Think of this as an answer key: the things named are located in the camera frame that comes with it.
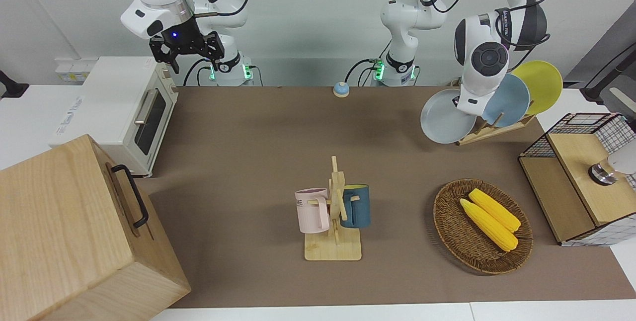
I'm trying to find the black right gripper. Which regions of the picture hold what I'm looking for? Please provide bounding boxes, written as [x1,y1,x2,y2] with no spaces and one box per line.
[149,13,225,75]

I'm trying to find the gray plate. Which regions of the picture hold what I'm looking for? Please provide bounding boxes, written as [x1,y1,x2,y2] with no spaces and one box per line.
[420,88,478,145]

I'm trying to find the wooden plate rack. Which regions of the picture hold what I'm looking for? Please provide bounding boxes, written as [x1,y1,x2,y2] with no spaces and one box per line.
[450,78,536,146]

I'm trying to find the light blue plate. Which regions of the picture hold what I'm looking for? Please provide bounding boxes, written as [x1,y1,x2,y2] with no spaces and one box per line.
[481,73,531,128]

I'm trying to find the yellow plate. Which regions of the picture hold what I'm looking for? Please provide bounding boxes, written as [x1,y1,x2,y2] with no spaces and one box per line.
[511,60,563,115]

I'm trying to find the white toaster oven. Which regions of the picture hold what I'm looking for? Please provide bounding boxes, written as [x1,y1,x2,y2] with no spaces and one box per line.
[48,56,178,177]

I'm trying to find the brown table mat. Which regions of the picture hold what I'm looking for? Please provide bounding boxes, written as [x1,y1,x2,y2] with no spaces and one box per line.
[134,85,636,308]

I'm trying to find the yellow corn cob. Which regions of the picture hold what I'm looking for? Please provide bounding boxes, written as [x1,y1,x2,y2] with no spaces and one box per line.
[469,188,522,233]
[460,198,519,252]

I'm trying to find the brown wicker basket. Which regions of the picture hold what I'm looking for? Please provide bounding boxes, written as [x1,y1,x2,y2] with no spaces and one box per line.
[433,178,534,275]

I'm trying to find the dark blue mug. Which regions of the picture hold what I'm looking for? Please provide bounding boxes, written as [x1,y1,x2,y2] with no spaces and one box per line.
[340,184,371,229]

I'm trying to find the white object with metal base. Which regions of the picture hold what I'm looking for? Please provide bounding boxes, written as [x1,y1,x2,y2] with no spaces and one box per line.
[588,140,636,186]

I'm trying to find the pink mug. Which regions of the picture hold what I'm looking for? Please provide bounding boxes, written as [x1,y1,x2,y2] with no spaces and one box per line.
[295,188,331,234]

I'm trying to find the black clamp stand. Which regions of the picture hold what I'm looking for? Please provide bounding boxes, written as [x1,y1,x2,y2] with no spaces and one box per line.
[0,70,29,98]

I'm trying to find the wooden mug tree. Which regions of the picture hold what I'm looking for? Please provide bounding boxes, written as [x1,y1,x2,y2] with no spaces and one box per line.
[304,156,362,261]

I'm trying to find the large wooden box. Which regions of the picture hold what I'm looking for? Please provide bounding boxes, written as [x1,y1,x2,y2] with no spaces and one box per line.
[0,134,192,321]

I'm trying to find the black right base cable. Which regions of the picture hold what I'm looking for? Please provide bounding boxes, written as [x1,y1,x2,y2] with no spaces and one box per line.
[183,58,264,86]

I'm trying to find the black base cable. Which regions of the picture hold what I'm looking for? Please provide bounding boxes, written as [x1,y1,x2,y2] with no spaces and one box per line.
[344,38,420,87]
[183,58,264,86]

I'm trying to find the black left base cable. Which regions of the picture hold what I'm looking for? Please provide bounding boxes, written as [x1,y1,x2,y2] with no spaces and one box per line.
[344,38,420,87]

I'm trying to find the wood and wire shelf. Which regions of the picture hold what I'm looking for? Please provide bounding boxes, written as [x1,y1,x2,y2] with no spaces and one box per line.
[518,112,636,247]

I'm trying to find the black box handle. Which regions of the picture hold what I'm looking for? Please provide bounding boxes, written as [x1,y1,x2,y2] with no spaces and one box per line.
[110,164,149,229]

